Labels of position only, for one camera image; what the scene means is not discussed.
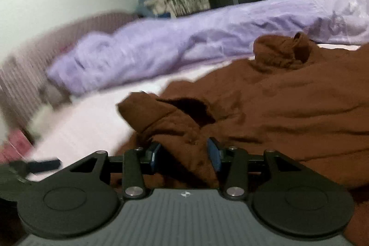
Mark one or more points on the brown garment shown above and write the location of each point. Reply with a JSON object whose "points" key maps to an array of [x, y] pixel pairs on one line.
{"points": [[274, 107]]}

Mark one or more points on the purple duvet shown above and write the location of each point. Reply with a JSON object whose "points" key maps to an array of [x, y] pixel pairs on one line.
{"points": [[187, 41]]}

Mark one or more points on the pink printed blanket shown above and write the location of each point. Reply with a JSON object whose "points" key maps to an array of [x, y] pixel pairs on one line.
{"points": [[95, 122]]}

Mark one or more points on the floral cushion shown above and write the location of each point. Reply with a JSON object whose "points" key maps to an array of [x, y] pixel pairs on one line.
{"points": [[158, 5]]}

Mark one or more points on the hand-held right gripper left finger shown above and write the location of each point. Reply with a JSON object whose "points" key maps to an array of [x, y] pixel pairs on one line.
{"points": [[154, 158]]}

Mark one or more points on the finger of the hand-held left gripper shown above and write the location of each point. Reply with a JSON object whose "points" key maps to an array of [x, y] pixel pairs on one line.
{"points": [[43, 165]]}

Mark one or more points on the red cloth beside bed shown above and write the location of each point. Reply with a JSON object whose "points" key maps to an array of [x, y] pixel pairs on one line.
{"points": [[13, 146]]}

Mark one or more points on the pink quilted headboard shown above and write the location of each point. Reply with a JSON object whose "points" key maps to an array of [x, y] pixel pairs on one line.
{"points": [[31, 61]]}

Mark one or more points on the blue plush toy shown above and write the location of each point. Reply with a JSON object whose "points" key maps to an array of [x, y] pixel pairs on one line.
{"points": [[141, 2]]}

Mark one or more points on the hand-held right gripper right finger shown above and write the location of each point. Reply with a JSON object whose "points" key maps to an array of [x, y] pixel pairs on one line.
{"points": [[214, 156]]}

